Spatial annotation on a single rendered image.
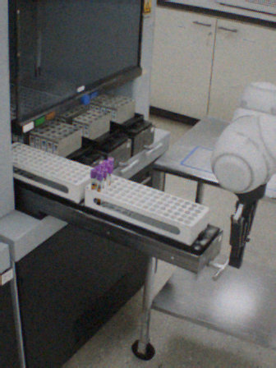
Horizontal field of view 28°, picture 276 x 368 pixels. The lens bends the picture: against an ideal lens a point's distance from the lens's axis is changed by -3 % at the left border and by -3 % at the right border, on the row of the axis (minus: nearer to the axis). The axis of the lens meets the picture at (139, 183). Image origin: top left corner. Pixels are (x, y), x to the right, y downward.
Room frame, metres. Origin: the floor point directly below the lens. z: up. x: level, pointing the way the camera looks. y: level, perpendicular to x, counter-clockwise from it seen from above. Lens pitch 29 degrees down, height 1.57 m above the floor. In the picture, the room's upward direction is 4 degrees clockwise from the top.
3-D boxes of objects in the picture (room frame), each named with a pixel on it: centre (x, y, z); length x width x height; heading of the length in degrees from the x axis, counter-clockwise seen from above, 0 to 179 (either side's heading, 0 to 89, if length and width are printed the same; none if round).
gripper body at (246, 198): (1.06, -0.24, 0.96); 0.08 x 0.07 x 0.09; 151
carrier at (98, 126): (1.62, 0.14, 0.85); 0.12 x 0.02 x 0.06; 150
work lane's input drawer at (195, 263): (1.25, 0.10, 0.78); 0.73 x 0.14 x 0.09; 61
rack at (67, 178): (1.34, 0.26, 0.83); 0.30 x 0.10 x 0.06; 61
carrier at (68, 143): (1.49, 0.21, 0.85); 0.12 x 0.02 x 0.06; 151
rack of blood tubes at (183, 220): (1.19, -0.02, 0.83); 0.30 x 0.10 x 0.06; 61
